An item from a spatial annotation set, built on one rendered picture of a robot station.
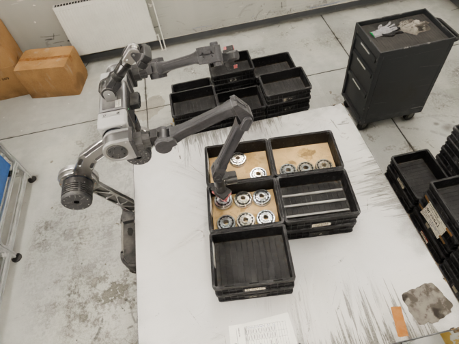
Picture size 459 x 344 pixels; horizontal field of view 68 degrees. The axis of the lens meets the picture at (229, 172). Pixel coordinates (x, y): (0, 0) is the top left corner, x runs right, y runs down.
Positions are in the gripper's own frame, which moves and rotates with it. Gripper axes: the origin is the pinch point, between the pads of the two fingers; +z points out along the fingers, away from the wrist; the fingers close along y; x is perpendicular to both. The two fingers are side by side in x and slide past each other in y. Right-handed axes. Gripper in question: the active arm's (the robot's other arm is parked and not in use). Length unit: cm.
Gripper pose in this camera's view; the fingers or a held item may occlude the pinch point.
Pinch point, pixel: (223, 198)
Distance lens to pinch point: 196.7
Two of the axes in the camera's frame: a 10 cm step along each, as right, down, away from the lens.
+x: -6.6, 6.4, -3.9
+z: 1.0, 5.9, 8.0
